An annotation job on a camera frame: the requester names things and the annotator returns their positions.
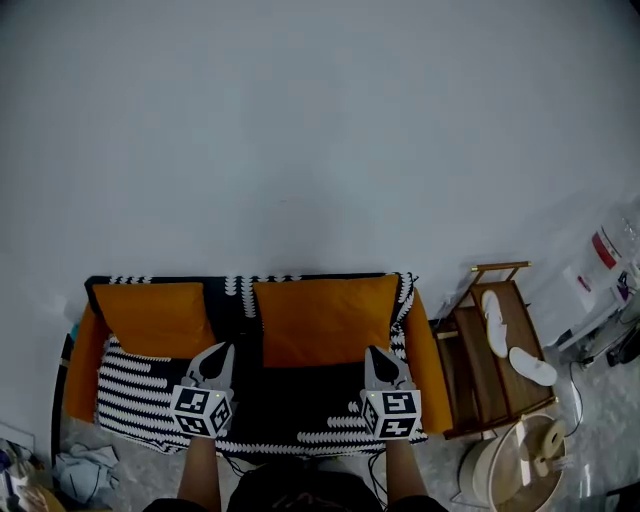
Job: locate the teal bag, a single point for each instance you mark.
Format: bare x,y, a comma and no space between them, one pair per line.
75,334

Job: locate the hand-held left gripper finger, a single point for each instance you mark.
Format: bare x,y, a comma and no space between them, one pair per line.
195,365
229,375

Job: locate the white water dispenser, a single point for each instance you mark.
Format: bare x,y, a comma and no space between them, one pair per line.
595,300

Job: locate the orange sofa with patterned throw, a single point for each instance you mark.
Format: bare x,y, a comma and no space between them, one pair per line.
300,395

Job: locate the round beige basket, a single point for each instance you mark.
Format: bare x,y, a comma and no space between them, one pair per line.
480,475

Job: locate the orange cushion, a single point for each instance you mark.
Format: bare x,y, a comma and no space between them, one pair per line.
325,320
155,320

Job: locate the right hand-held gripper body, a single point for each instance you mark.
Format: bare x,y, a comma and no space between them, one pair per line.
395,410

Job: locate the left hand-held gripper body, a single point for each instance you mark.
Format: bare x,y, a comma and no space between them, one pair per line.
192,402

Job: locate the light blue cloth pile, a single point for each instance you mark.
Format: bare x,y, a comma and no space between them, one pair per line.
85,472

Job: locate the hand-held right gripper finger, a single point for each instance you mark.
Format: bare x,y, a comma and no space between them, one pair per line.
368,377
406,379

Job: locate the person's black printed shirt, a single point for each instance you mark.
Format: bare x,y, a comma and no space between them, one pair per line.
300,490

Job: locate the beige tape roll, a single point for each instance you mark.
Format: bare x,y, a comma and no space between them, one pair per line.
550,440

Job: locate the person's left forearm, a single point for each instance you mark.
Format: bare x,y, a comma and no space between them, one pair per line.
200,475

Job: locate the person's right forearm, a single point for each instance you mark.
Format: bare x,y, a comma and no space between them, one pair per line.
405,470

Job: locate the wooden shelf rack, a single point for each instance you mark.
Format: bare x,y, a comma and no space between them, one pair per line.
495,390

